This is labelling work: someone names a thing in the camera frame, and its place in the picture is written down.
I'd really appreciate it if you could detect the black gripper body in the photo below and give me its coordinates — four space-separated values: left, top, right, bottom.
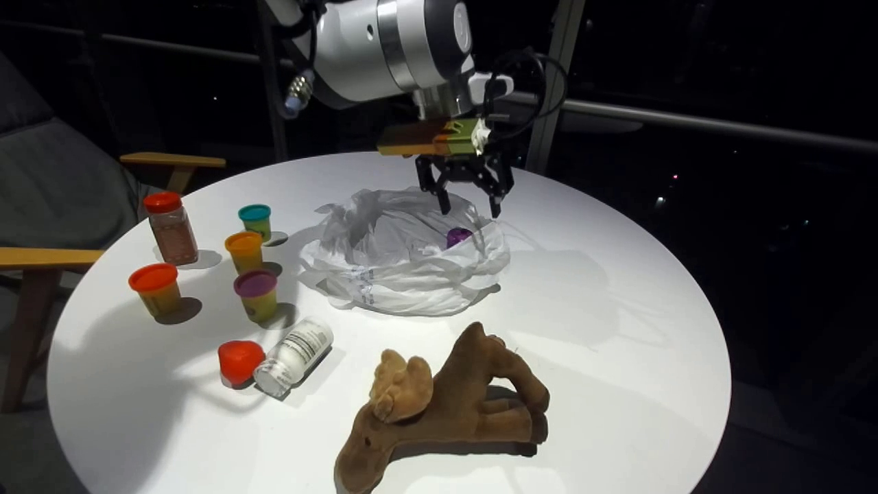
416 147 517 190

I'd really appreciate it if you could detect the yellow tub teal lid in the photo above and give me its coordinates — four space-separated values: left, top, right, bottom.
236 201 276 240

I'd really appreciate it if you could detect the yellow tub orange-yellow lid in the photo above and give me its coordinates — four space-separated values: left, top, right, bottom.
222 227 269 276

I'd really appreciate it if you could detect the yellow tub pink lid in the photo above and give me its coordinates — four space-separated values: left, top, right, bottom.
230 265 283 325

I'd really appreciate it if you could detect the white pill bottle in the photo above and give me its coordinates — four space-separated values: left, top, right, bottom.
254 319 335 401

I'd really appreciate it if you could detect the spice jar red lid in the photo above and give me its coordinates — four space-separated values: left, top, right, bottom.
141 190 202 269

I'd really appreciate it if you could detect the yellow tub red-orange lid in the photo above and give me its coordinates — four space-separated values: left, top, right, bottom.
127 260 185 320

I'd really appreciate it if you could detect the white crumpled plastic bag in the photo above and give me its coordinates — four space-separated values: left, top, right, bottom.
298 187 513 320

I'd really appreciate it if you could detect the brown plush moose toy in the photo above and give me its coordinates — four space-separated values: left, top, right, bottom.
333 320 553 494

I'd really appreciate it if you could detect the small red tub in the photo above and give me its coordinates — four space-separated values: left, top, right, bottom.
218 336 269 393

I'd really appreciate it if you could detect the wooden armchair grey cushion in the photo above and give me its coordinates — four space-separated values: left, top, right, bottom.
0 52 230 415

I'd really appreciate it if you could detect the wood-coloured wrist camera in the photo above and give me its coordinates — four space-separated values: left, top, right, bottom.
377 114 498 161

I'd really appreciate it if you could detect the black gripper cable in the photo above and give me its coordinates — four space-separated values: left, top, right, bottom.
480 50 571 143

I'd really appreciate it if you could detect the grey window frame post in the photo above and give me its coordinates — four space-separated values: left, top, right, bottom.
523 0 591 174

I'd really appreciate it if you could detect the dark thin window post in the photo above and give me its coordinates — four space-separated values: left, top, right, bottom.
254 0 292 159

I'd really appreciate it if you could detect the grey window rail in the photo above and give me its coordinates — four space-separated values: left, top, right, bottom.
99 30 878 159

